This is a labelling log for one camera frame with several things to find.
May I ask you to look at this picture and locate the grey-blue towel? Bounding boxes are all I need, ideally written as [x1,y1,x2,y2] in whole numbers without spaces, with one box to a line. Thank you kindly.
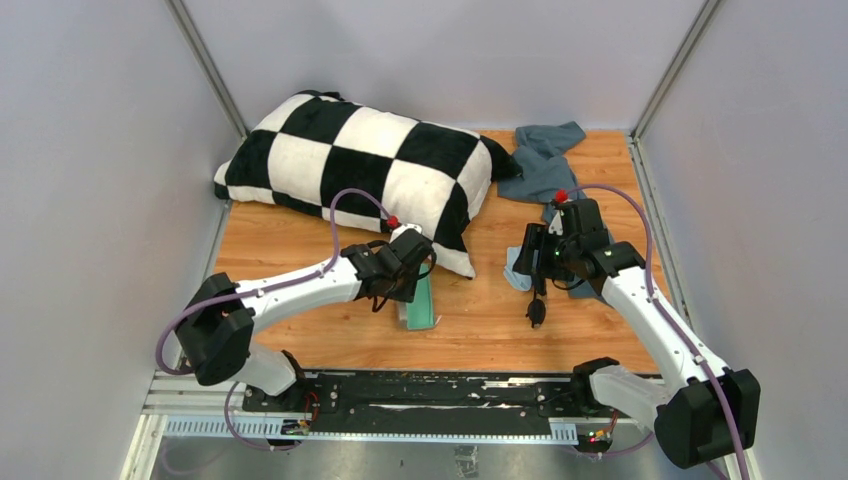
[497,122,604,303]

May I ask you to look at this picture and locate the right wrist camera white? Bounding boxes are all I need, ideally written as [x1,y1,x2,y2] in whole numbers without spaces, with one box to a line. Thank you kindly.
[547,209,564,236]

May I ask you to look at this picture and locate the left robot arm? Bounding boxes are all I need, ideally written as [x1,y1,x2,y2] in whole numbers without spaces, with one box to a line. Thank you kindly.
[173,226,437,413]

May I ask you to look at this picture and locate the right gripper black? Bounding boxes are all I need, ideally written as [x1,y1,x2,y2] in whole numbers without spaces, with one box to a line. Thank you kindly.
[513,224,580,283]

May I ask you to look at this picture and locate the black sunglasses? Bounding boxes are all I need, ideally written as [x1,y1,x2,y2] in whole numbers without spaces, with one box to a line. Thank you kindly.
[526,277,547,329]

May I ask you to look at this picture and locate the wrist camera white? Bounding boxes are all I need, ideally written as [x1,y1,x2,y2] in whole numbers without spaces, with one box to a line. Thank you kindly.
[547,209,564,236]
[389,223,423,242]

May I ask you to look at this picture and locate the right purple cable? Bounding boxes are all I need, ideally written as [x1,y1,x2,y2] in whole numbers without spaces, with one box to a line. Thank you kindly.
[553,184,753,480]

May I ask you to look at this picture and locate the aluminium frame rail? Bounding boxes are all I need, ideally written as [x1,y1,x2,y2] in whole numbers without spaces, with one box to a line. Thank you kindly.
[140,370,745,446]

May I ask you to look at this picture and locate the black white checkered pillow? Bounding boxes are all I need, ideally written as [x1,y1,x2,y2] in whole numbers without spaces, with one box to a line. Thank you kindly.
[213,90,522,279]

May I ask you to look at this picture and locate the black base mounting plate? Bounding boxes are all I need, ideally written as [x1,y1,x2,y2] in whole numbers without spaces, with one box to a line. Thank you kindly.
[241,370,613,439]

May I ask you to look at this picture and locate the light blue cleaning cloth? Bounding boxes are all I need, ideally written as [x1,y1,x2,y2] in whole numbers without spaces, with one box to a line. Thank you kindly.
[502,246,534,293]

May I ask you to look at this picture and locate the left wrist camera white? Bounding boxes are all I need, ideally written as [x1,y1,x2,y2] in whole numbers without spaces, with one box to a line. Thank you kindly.
[389,223,423,242]

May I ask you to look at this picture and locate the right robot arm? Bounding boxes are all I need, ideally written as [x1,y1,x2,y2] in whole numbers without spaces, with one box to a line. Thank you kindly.
[512,198,761,474]

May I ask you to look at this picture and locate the grey glasses case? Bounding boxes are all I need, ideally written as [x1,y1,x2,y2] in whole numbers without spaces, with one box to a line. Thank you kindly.
[394,264,438,331]

